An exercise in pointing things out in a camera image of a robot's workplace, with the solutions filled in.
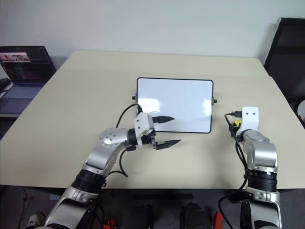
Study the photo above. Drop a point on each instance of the black office chair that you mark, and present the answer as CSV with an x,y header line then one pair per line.
x,y
288,62

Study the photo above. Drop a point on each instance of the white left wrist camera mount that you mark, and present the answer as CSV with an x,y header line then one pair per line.
x,y
143,122

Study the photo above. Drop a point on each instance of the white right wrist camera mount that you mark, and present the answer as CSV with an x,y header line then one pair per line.
x,y
249,119

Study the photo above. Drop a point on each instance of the black-framed small whiteboard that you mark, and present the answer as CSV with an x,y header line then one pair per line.
x,y
178,95

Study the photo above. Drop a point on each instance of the white sneaker shoe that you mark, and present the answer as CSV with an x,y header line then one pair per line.
x,y
35,220

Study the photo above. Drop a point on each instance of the white rounded object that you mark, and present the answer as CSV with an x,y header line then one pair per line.
x,y
302,108

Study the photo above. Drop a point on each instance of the red plastic part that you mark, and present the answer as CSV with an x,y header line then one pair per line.
x,y
110,223
218,220

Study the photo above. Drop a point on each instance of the black object beside laptop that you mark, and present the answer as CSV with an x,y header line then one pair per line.
x,y
4,85

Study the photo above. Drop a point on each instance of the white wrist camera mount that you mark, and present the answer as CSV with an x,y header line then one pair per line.
x,y
143,122
249,119

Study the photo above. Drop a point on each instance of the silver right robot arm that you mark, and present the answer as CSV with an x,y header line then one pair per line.
x,y
262,152

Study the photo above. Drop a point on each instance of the black table frame bar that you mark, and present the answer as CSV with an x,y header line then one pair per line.
x,y
163,196

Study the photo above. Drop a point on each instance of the open dark laptop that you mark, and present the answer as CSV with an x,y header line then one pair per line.
x,y
23,69

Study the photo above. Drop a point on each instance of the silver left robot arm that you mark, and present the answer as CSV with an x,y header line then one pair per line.
x,y
109,138

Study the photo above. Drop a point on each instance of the dark rounded shape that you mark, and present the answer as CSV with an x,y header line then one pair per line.
x,y
195,215

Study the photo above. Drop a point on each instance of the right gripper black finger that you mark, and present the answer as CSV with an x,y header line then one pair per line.
x,y
232,132

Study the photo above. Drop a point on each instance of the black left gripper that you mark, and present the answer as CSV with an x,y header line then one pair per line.
x,y
152,139

